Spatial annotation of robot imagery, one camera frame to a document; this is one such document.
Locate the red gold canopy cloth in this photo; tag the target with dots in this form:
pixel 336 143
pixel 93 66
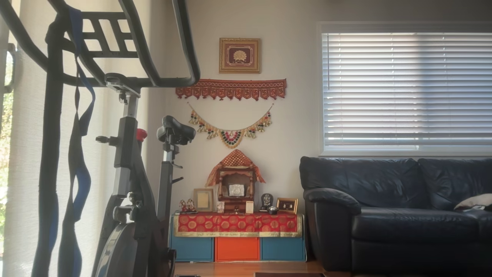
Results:
pixel 235 158

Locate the silver plaque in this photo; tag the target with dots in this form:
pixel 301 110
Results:
pixel 236 189

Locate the dark idol statue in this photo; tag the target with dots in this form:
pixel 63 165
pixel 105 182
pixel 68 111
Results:
pixel 266 201

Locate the small wooden shrine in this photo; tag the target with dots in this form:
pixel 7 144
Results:
pixel 234 206

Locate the white card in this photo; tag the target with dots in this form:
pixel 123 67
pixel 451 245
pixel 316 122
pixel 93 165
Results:
pixel 250 207

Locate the small black bowl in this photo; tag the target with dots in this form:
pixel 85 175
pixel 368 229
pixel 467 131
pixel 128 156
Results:
pixel 273 210

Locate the red gold table cloth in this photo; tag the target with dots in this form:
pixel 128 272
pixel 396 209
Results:
pixel 236 224

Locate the small colourful figurines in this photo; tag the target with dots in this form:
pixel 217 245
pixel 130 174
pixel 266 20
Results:
pixel 187 206

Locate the orange storage bin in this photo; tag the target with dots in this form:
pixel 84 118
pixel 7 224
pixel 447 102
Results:
pixel 237 249

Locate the blind tilt wand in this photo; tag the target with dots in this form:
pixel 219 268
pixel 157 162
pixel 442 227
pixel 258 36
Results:
pixel 328 61

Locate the blue storage bin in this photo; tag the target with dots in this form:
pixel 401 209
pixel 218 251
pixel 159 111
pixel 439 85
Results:
pixel 282 249
pixel 192 249

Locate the black exercise bike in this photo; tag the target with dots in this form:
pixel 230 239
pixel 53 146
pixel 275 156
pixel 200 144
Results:
pixel 127 146

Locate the black leather sofa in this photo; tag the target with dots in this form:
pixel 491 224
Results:
pixel 384 227

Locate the white window blinds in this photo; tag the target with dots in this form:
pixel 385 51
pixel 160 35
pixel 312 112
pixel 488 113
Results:
pixel 403 88

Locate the white window curtain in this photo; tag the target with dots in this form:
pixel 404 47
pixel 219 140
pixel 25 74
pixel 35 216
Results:
pixel 27 115

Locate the white cushion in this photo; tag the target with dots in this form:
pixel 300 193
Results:
pixel 476 201

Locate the beaded garland wall hanging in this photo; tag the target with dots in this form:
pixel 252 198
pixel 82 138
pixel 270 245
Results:
pixel 230 137

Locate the red embroidered wall hanging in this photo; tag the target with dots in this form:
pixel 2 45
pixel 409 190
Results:
pixel 230 88

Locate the beige picture frame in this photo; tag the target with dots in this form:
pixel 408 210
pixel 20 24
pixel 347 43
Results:
pixel 203 199

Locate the small gold picture frame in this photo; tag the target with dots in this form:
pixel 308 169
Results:
pixel 287 206

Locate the gold framed wall picture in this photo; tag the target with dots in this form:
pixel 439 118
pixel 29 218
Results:
pixel 240 55

